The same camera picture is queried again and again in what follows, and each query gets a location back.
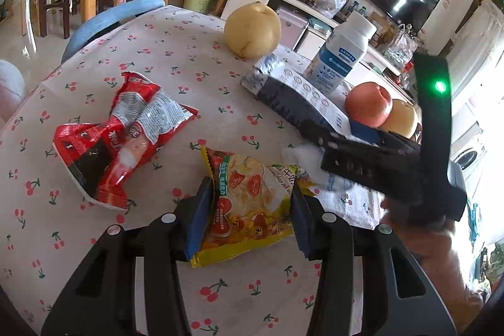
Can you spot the person's right hand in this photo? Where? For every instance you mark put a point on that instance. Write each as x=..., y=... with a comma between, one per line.
x=425, y=249

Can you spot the white washing machine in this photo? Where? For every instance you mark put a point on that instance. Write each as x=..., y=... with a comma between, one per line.
x=468, y=155

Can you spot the crumpled red snack packet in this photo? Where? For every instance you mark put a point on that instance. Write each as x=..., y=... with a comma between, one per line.
x=118, y=139

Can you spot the red apple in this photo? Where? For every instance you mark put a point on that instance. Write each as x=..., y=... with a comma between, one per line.
x=368, y=103

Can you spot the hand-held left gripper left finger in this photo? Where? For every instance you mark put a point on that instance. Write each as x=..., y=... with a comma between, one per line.
x=199, y=220

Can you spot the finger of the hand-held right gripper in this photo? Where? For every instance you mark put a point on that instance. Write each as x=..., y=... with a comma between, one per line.
x=354, y=137
x=362, y=170

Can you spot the blue chair backrest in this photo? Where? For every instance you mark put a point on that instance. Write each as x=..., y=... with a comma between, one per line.
x=102, y=23

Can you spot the white plastic bag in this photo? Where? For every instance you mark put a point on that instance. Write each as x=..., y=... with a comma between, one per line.
x=311, y=162

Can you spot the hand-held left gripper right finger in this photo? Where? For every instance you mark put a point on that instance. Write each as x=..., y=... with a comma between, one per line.
x=301, y=224

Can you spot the yellow snack packet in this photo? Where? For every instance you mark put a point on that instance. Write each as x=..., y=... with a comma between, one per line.
x=244, y=202

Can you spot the clear bag of small items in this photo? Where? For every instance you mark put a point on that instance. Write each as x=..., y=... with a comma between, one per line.
x=399, y=46

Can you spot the white low cabinet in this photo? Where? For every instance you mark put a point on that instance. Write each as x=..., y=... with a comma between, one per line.
x=275, y=9

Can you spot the dark blue carton box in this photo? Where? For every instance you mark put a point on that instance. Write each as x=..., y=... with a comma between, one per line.
x=291, y=96

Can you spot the yellow pear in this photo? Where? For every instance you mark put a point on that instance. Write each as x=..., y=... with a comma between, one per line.
x=252, y=29

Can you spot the white milk bottle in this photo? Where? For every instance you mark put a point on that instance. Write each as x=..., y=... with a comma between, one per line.
x=340, y=52

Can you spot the person's right forearm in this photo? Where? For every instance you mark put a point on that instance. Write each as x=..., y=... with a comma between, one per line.
x=460, y=296

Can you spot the yellow apple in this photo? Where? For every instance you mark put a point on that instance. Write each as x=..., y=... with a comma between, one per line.
x=401, y=117

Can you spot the white round cushion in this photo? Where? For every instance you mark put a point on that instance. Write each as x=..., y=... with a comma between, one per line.
x=10, y=88

